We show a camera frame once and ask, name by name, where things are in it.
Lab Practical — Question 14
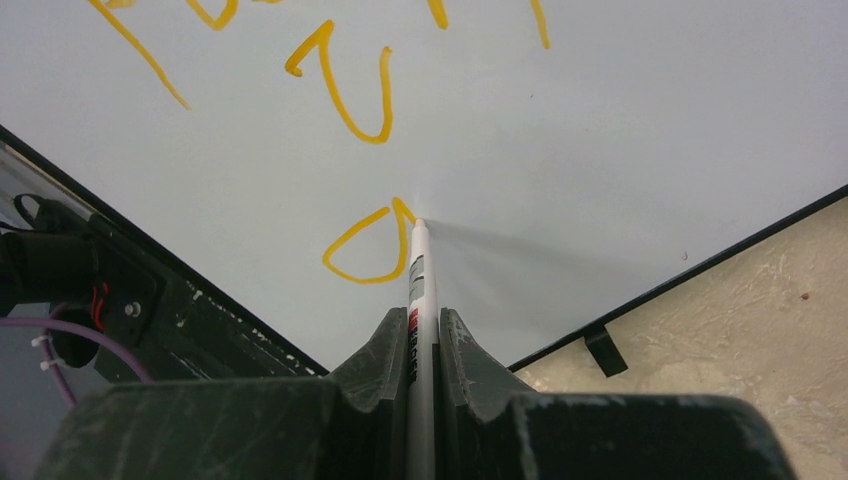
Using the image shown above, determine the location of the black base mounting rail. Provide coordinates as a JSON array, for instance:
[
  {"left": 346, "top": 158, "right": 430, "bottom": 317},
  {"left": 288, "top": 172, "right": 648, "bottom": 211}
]
[{"left": 1, "top": 193, "right": 326, "bottom": 380}]

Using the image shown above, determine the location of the white whiteboard black frame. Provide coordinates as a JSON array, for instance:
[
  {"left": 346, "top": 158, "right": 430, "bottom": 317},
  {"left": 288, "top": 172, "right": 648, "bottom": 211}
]
[{"left": 1, "top": 1, "right": 847, "bottom": 368}]

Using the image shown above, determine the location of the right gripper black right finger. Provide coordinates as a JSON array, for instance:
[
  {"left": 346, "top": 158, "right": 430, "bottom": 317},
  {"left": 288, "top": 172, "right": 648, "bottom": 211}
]
[{"left": 434, "top": 308, "right": 531, "bottom": 479}]

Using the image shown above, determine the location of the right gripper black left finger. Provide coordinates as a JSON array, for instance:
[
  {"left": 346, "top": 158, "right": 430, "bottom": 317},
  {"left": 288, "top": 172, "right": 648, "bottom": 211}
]
[{"left": 327, "top": 307, "right": 408, "bottom": 479}]

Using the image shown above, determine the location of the white board marker pen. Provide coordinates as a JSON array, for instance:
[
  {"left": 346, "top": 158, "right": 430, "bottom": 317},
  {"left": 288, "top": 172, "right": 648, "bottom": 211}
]
[{"left": 405, "top": 219, "right": 438, "bottom": 479}]

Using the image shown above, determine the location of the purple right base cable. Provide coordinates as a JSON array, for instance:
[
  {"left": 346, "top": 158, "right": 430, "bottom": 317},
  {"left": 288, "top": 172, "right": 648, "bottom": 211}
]
[{"left": 0, "top": 316, "right": 154, "bottom": 409}]

